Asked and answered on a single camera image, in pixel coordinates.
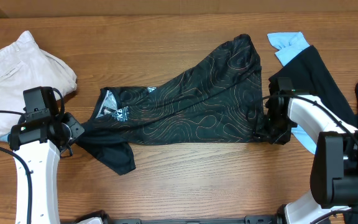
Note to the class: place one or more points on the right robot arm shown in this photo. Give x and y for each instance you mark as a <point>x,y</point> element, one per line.
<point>334,174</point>

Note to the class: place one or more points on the black orange patterned jersey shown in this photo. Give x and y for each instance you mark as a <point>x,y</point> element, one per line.
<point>218,100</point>

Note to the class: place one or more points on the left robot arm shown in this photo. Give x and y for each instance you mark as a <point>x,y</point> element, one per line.
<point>38,143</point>

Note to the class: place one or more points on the plain black garment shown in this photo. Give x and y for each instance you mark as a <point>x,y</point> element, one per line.
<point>308,72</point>

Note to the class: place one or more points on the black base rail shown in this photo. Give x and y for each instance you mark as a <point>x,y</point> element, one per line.
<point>103,218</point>

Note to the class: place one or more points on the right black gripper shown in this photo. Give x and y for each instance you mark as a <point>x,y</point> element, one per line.
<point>281,140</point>

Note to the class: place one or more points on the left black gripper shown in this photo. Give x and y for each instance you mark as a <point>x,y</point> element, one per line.
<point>76,128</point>

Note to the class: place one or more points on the folded beige trousers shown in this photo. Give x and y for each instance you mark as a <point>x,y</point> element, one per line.
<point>23,65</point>

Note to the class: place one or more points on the light blue shirt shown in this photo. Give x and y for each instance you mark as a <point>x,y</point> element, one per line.
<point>289,45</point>

